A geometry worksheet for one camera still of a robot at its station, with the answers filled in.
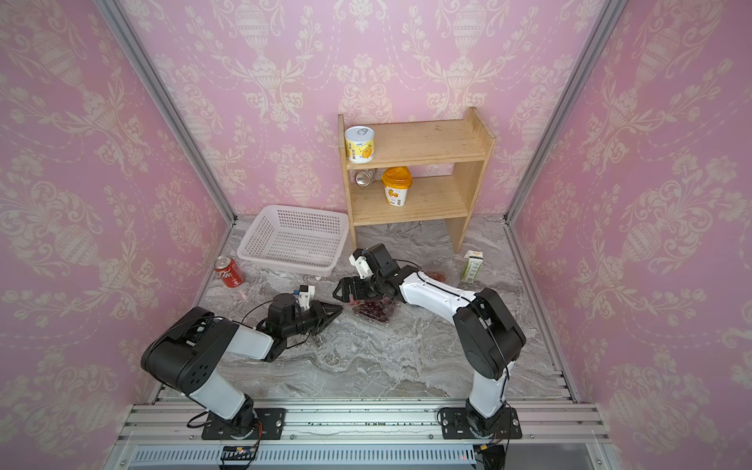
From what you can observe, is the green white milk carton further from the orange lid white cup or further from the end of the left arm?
the end of the left arm

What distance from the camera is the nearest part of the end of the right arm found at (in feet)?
2.20

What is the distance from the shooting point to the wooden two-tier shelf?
76cm

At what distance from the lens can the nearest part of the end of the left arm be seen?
0.74 meters

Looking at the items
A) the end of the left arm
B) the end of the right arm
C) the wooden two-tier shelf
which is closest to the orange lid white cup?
the wooden two-tier shelf

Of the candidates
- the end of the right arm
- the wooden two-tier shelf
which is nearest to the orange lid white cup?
the wooden two-tier shelf

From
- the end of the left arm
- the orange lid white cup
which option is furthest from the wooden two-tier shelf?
the end of the left arm

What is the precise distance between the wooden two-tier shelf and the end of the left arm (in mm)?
262

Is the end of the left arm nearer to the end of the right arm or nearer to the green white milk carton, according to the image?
the end of the right arm

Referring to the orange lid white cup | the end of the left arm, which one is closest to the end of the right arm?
the end of the left arm

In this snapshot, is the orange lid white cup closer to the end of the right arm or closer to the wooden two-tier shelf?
the wooden two-tier shelf

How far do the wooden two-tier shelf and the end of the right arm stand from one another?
20cm
